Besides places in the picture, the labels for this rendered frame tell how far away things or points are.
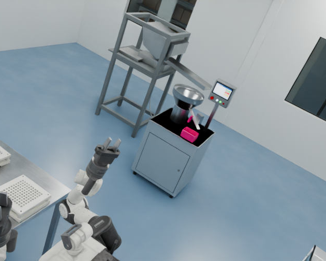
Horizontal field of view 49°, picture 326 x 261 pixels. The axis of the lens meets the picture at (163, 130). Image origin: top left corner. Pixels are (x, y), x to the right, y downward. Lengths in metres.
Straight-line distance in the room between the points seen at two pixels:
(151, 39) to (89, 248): 3.40
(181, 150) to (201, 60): 2.91
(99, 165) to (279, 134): 4.98
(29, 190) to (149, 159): 1.97
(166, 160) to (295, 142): 2.98
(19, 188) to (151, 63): 2.91
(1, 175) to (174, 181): 2.05
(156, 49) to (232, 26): 1.98
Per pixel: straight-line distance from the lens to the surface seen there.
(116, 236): 1.73
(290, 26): 6.03
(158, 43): 4.57
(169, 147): 3.86
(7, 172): 2.55
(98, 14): 7.43
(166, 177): 4.02
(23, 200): 2.27
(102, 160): 1.61
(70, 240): 1.47
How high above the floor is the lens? 2.48
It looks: 27 degrees down
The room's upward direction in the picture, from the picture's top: 22 degrees clockwise
